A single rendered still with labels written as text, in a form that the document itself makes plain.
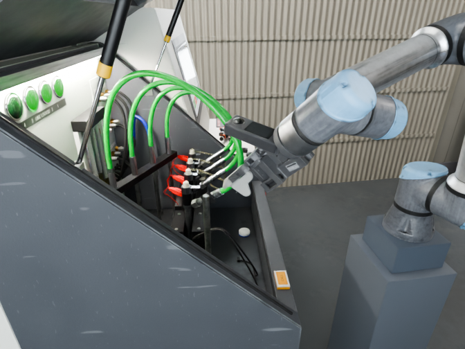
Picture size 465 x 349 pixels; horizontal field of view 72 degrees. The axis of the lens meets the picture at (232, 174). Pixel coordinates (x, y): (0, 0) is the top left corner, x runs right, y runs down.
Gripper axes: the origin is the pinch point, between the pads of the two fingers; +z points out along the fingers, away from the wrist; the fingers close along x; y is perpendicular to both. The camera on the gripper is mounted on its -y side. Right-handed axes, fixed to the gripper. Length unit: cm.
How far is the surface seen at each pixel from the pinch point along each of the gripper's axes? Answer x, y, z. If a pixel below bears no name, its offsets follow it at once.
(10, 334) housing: -48, -8, 26
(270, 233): 10.0, 21.5, 18.5
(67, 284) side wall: -37.1, -6.8, 10.7
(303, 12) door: 210, -44, 61
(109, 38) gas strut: -18.2, -25.7, -23.7
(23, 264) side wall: -39.7, -14.6, 10.1
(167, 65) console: 30, -40, 23
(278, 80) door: 188, -21, 103
